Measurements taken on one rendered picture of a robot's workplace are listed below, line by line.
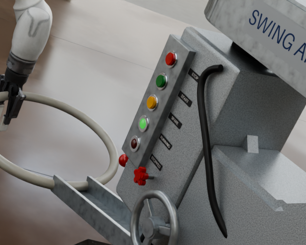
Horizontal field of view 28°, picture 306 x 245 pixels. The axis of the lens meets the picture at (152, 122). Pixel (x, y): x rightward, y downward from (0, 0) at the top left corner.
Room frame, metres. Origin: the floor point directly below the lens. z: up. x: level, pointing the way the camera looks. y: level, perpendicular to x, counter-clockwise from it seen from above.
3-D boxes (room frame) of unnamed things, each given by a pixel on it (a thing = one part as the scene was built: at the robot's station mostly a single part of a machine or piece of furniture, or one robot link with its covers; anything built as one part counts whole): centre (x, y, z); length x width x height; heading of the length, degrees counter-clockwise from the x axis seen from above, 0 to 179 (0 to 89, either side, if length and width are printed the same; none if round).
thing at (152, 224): (1.04, -0.11, 1.24); 0.15 x 0.10 x 0.15; 40
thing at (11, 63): (1.83, 0.47, 1.11); 0.09 x 0.09 x 0.06
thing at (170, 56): (1.18, 0.02, 1.52); 0.03 x 0.01 x 0.03; 40
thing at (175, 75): (1.19, 0.01, 1.41); 0.08 x 0.03 x 0.28; 40
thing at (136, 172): (1.12, -0.03, 1.28); 0.04 x 0.04 x 0.04; 40
